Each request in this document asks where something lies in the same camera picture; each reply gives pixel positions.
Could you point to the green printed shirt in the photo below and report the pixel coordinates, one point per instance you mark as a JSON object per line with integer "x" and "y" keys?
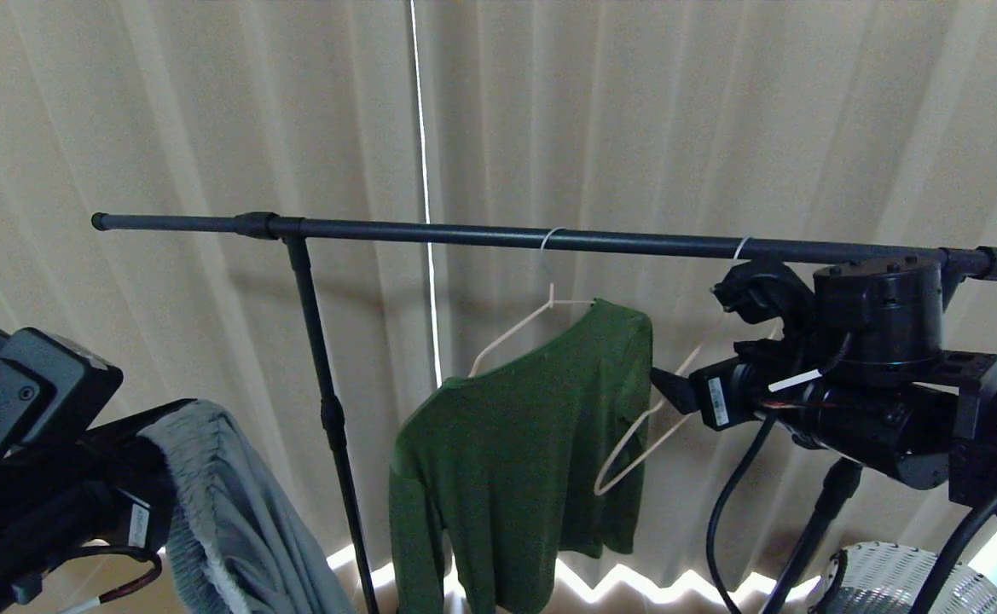
{"x": 515, "y": 443}

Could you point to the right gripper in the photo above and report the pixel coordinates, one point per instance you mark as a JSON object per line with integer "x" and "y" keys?
{"x": 848, "y": 426}

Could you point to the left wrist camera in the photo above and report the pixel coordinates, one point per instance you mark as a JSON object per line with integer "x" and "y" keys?
{"x": 29, "y": 392}

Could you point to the white laundry basket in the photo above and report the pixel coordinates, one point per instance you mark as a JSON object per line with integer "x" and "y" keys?
{"x": 890, "y": 580}

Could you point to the pink clothes hanger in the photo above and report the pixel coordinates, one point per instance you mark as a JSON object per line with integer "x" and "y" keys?
{"x": 634, "y": 439}
{"x": 507, "y": 337}

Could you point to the pale grey garment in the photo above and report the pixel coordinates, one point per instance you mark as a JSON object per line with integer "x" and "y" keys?
{"x": 234, "y": 512}

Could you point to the beige curtain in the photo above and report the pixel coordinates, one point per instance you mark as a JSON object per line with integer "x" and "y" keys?
{"x": 165, "y": 128}

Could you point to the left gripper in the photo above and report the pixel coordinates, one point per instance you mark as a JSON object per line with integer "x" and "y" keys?
{"x": 55, "y": 512}

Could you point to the black clothes rack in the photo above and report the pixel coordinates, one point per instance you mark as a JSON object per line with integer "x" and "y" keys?
{"x": 464, "y": 233}

